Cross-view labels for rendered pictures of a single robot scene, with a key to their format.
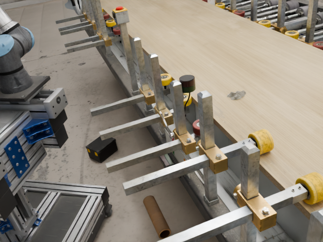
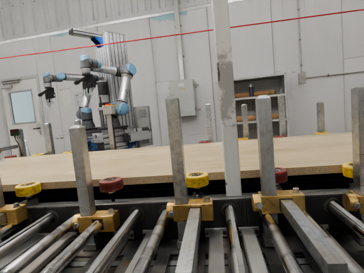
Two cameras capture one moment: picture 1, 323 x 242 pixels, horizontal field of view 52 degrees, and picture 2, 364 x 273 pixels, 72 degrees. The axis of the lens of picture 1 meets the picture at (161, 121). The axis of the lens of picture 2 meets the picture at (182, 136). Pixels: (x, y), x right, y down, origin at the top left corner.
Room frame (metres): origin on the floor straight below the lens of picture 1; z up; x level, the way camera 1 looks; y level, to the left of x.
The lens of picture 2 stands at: (3.09, -1.40, 1.12)
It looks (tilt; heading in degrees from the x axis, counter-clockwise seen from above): 5 degrees down; 113
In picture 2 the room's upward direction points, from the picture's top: 5 degrees counter-clockwise
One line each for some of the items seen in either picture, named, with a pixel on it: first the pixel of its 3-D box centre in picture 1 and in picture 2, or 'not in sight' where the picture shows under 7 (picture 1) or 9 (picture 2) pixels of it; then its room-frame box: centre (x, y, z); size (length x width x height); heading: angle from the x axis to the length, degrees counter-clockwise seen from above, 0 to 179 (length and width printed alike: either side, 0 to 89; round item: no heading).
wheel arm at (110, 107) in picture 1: (131, 101); not in sight; (1.54, 0.14, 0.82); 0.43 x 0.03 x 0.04; 106
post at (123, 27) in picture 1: (129, 59); (112, 144); (1.86, 0.13, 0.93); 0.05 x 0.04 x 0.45; 16
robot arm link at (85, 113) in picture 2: not in sight; (86, 113); (0.99, 0.81, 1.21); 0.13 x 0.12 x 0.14; 154
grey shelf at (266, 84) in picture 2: not in sight; (256, 127); (2.62, 2.69, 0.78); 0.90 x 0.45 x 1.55; 11
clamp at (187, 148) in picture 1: (184, 139); not in sight; (1.11, -0.08, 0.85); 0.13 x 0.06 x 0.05; 16
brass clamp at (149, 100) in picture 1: (147, 94); not in sight; (1.59, 0.05, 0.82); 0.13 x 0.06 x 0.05; 16
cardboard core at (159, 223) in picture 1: (156, 216); not in sight; (1.43, 0.12, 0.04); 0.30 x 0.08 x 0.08; 16
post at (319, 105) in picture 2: (88, 15); (321, 137); (3.29, 0.54, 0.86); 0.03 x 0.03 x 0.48; 16
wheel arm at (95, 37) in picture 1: (90, 39); not in sight; (2.75, 0.48, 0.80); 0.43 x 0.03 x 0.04; 106
